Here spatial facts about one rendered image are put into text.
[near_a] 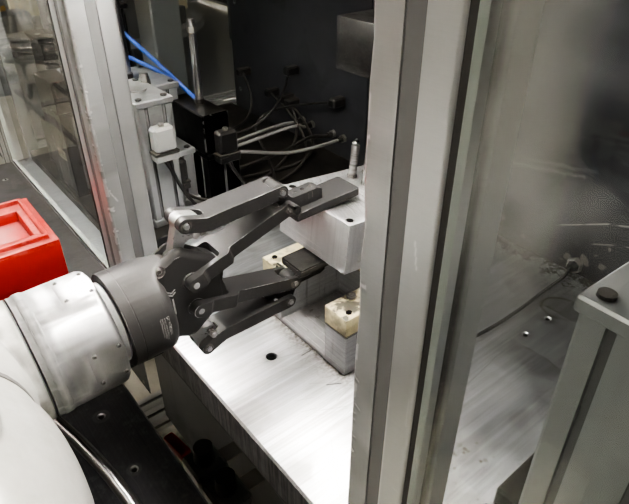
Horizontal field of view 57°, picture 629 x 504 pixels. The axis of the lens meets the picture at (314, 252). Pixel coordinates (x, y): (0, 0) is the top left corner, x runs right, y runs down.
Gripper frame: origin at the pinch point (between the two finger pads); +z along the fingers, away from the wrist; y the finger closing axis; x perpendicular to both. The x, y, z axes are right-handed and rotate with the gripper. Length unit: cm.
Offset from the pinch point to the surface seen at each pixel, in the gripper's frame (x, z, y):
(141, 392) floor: 93, 2, -104
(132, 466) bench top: 15.1, -19.7, -34.7
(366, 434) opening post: -20.0, -13.1, 0.9
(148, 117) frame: 27.0, -3.8, 3.5
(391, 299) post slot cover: -20.9, -12.6, 11.0
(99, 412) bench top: 26.1, -19.7, -34.7
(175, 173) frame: 25.4, -2.5, -3.5
